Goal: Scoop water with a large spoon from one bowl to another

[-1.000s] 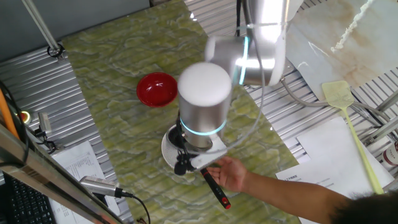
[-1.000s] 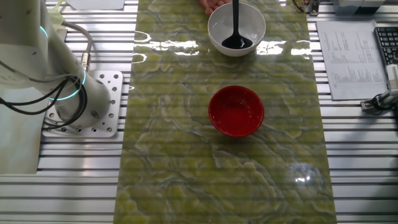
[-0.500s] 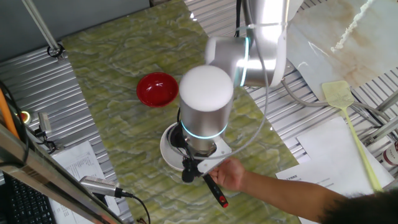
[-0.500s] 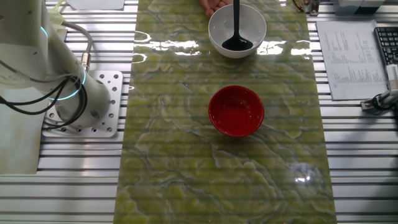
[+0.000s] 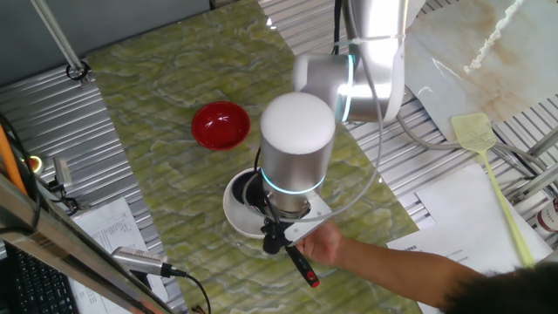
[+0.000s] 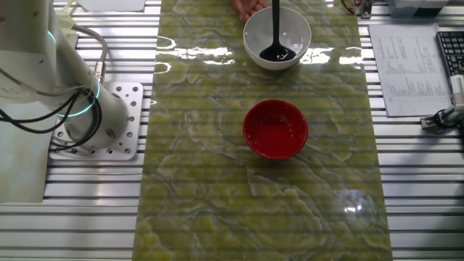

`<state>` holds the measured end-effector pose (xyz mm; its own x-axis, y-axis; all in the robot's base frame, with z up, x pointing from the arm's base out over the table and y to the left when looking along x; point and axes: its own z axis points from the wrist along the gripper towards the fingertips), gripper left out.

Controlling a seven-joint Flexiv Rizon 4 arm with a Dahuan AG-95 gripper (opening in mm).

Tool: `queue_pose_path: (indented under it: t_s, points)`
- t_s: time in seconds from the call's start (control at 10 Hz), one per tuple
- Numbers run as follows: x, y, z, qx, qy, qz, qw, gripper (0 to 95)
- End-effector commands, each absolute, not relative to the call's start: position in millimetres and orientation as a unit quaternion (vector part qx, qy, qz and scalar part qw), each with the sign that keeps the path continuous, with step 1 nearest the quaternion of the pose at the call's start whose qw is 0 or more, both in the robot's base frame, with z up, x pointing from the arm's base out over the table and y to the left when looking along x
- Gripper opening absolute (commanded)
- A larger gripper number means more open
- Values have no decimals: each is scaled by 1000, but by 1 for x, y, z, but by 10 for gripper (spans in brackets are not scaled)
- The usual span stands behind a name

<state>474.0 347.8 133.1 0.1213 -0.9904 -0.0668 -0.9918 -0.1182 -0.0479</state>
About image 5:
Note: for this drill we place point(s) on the red white can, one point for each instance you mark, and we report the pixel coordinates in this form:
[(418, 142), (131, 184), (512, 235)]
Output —
[(550, 218)]

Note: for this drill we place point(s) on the large aluminium frame beam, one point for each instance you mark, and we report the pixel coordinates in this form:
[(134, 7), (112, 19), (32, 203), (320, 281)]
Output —
[(65, 244)]

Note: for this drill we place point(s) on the green marble pattern mat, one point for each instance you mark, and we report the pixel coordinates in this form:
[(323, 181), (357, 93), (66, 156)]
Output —
[(174, 87)]

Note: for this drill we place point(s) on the silver camera clamp stand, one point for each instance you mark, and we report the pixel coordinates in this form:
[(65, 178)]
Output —
[(65, 201)]

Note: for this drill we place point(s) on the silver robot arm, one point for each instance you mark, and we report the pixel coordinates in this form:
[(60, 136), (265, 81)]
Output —
[(296, 165)]

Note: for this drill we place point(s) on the orange tube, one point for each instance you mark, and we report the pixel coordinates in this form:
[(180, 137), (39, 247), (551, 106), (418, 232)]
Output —
[(6, 152)]

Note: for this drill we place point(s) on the thin metal pole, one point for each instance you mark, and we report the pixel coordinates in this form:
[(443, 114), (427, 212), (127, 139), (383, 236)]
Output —
[(56, 37)]

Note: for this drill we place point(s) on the blank white paper sheet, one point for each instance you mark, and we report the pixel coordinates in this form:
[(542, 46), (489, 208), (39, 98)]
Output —
[(462, 196)]

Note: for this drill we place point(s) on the white ceramic bowl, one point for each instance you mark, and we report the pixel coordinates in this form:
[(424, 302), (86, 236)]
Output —
[(237, 220)]

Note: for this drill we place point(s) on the person right forearm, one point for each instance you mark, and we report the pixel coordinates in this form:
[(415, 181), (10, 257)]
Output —
[(401, 270)]

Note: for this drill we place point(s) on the yellow fly swatter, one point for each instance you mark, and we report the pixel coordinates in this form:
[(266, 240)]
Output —
[(473, 131)]

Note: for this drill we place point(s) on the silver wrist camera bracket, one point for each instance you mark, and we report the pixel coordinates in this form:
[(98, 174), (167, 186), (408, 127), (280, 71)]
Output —
[(314, 213)]

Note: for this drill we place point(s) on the aluminium profile bar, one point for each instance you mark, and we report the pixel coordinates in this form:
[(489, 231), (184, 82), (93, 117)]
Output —
[(536, 183), (547, 141)]

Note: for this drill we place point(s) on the red yellow emergency stop button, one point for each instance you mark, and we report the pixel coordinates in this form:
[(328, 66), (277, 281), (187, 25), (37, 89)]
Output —
[(35, 164)]

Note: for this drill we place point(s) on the paper sheet with text list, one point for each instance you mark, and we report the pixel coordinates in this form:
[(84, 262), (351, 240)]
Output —
[(418, 248)]

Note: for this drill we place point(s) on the printed table paper sheet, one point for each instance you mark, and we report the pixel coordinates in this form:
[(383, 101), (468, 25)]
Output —
[(109, 227)]

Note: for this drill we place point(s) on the person right hand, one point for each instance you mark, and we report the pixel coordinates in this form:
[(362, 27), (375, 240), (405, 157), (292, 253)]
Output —
[(322, 244)]

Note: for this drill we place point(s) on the black keyboard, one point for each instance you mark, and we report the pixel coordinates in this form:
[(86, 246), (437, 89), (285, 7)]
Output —
[(39, 288)]

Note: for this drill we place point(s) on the person head black hair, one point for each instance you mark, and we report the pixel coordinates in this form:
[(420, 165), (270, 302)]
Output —
[(510, 292)]

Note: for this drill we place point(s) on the red bowl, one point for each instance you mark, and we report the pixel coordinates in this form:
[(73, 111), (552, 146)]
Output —
[(220, 126)]

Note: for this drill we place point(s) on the silver depth camera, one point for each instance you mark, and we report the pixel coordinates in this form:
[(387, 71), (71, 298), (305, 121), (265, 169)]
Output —
[(139, 260)]

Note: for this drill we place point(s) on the white beige marble board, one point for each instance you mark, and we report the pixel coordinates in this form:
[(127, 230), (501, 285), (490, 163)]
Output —
[(514, 65)]

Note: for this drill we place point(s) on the small silver camera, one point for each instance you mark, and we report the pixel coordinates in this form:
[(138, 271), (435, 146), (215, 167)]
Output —
[(63, 172)]

